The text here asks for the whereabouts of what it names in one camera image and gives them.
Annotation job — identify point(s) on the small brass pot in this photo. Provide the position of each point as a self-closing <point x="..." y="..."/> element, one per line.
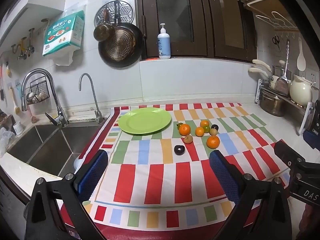
<point x="103" y="32"/>

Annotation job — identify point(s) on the dark perforated frying pan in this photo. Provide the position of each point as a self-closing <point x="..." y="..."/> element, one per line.
<point x="120" y="45"/>

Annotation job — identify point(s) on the green paper towel package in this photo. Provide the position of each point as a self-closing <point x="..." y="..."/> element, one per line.
<point x="62" y="33"/>

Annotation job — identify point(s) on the orange mandarin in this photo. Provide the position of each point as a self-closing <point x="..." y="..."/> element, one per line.
<point x="213" y="142"/>
<point x="184" y="129"/>
<point x="199" y="131"/>
<point x="204" y="123"/>

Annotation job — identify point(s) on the large chrome kitchen faucet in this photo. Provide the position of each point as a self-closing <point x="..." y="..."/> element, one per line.
<point x="50" y="82"/>

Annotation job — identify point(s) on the dark purple plum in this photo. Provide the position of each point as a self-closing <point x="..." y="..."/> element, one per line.
<point x="179" y="150"/>
<point x="215" y="127"/>

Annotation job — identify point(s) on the green round fruit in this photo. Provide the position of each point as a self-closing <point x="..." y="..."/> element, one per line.
<point x="207" y="129"/>
<point x="179" y="125"/>

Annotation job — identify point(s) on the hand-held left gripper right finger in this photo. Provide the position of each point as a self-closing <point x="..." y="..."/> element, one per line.
<point x="222" y="175"/>

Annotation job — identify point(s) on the black scissors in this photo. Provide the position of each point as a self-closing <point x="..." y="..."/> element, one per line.
<point x="276" y="42"/>

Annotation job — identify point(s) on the small brown kiwi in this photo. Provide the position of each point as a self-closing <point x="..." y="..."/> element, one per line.
<point x="188" y="139"/>
<point x="213" y="132"/>

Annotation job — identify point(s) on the metal dish rack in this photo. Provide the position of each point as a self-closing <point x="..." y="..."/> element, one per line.
<point x="297" y="105"/>

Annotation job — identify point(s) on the clear plastic bag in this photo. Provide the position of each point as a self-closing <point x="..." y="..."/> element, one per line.
<point x="5" y="142"/>

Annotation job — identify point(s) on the black box with white label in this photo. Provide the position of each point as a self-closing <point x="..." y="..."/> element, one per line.
<point x="315" y="117"/>

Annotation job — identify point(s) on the dark wooden window frame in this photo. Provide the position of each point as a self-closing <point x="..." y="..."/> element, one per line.
<point x="212" y="30"/>

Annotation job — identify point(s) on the cream ceramic pitcher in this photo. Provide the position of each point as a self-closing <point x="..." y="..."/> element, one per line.
<point x="300" y="91"/>

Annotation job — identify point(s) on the white cup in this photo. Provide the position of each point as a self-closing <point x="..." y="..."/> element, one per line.
<point x="18" y="128"/>

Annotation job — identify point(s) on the white rice paddle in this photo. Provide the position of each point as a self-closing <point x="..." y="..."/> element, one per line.
<point x="301" y="61"/>

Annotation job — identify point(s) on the metal wall hook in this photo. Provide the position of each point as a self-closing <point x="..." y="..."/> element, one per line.
<point x="31" y="41"/>
<point x="22" y="48"/>

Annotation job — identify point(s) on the white blue soap dispenser bottle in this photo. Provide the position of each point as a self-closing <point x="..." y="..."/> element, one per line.
<point x="164" y="45"/>

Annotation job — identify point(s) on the white paper towel sheet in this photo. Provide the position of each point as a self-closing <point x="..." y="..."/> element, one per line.
<point x="63" y="58"/>

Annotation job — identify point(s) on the round metal steamer rack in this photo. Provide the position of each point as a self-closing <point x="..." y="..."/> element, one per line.
<point x="125" y="11"/>

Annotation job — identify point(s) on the white bowl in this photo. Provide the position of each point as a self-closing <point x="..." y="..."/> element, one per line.
<point x="78" y="163"/>

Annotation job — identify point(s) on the person's right hand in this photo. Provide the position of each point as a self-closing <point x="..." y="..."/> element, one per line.
<point x="308" y="216"/>

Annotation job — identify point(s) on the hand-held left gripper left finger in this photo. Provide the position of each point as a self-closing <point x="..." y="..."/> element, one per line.
<point x="93" y="172"/>

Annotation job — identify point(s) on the striped colourful tablecloth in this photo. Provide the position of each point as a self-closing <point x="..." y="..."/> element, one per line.
<point x="160" y="180"/>

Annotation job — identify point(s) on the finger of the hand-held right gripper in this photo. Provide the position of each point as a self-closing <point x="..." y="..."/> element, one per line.
<point x="312" y="140"/>
<point x="285" y="151"/>

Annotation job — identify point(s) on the white wall socket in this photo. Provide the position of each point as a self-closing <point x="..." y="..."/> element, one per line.
<point x="311" y="75"/>

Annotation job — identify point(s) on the metal spatula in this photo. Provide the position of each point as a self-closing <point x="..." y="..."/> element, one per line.
<point x="282" y="83"/>

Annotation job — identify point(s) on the lidded steel pot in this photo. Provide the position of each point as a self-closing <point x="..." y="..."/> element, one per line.
<point x="277" y="71"/>

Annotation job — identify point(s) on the stainless steel pot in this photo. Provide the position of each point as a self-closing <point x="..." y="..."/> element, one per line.
<point x="272" y="103"/>

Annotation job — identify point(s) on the green plate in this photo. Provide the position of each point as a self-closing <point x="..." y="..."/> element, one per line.
<point x="145" y="120"/>

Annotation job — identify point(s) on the stainless steel sink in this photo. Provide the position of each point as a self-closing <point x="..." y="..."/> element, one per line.
<point x="50" y="147"/>

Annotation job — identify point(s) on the thin chrome water faucet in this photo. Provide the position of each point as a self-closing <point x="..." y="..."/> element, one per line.
<point x="94" y="97"/>

